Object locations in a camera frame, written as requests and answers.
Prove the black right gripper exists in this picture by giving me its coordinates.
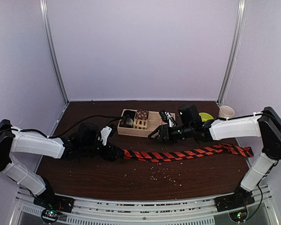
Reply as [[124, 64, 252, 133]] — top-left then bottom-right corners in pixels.
[[148, 123, 194, 144]]

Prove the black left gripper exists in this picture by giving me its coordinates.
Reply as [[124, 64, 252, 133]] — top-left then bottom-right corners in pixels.
[[81, 141, 125, 162]]

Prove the wooden compartment box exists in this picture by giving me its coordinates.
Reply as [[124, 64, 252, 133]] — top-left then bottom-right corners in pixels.
[[118, 109, 166, 138]]

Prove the red navy striped tie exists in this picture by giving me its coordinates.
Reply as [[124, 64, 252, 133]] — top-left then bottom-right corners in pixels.
[[123, 143, 254, 163]]

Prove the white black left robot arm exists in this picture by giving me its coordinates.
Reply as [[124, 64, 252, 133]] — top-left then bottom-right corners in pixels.
[[0, 120, 124, 208]]

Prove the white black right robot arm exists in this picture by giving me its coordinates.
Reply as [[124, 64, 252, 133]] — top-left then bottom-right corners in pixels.
[[148, 105, 281, 207]]

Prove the beige patterned rolled tie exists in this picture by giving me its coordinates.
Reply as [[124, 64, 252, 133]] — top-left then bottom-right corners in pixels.
[[133, 119, 148, 130]]

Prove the brown floral rolled tie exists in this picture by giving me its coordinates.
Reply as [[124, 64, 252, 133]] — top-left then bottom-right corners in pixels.
[[135, 110, 148, 120]]

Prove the dark patterned rolled tie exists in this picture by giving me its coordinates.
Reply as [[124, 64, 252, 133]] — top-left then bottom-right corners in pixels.
[[119, 118, 134, 128]]

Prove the black rolled tie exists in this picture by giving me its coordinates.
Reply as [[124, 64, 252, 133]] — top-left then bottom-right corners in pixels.
[[122, 109, 136, 119]]

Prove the green bowl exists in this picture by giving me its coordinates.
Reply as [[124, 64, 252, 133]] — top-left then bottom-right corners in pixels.
[[199, 112, 214, 122]]

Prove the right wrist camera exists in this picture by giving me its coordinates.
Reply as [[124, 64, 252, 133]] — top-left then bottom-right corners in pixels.
[[159, 110, 177, 128]]

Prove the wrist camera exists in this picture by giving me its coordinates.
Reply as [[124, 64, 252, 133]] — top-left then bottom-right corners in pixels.
[[159, 110, 177, 128], [98, 126, 117, 146]]

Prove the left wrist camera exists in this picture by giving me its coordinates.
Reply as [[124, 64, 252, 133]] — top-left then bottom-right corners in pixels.
[[98, 126, 117, 146]]

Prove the aluminium front rail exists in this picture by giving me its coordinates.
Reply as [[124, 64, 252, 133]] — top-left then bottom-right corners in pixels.
[[7, 185, 281, 225]]

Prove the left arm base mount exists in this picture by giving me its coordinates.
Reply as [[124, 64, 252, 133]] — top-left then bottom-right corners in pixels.
[[33, 178, 75, 222]]

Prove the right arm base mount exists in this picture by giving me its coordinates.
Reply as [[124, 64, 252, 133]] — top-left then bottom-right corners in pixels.
[[214, 184, 263, 224]]

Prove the right aluminium frame post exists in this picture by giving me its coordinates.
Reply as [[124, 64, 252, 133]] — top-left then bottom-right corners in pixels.
[[216, 0, 247, 106]]

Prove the aluminium frame post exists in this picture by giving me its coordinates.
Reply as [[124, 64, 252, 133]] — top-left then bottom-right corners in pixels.
[[39, 0, 69, 105], [216, 0, 247, 106]]

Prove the left aluminium frame post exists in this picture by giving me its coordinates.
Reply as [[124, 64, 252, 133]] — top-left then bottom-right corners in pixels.
[[39, 0, 69, 105]]

